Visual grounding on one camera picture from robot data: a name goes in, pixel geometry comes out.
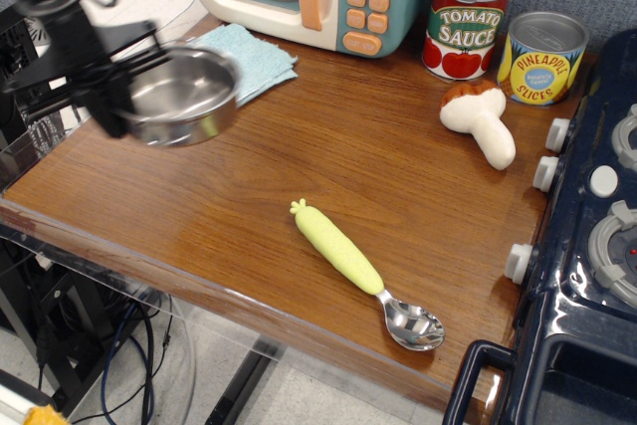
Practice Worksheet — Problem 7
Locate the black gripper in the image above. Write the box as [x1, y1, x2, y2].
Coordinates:
[1, 0, 169, 138]

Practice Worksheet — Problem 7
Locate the stainless steel pot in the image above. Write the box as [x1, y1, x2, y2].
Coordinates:
[116, 47, 240, 146]

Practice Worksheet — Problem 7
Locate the plush mushroom toy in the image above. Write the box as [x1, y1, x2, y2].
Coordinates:
[439, 80, 517, 170]

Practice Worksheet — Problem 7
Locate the light blue folded cloth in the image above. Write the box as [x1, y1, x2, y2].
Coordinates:
[190, 24, 298, 106]

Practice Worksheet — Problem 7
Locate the black table leg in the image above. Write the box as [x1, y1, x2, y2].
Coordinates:
[204, 351, 273, 425]

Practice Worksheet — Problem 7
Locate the yellow sponge corner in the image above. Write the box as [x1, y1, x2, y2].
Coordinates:
[22, 405, 69, 425]

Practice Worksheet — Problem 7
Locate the tomato sauce can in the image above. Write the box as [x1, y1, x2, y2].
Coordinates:
[422, 0, 509, 81]

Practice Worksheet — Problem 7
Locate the pineapple slices can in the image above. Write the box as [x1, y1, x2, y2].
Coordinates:
[497, 11, 589, 106]

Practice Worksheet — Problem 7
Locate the dark blue toy stove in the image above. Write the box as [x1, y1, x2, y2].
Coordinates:
[444, 30, 636, 424]

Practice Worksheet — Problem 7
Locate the black cable under table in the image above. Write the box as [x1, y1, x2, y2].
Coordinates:
[69, 295, 175, 425]

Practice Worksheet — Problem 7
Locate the blue cable under table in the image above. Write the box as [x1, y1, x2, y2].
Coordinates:
[101, 303, 155, 425]

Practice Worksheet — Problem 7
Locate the green handled ice cream scoop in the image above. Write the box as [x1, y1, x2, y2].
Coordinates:
[290, 199, 446, 352]

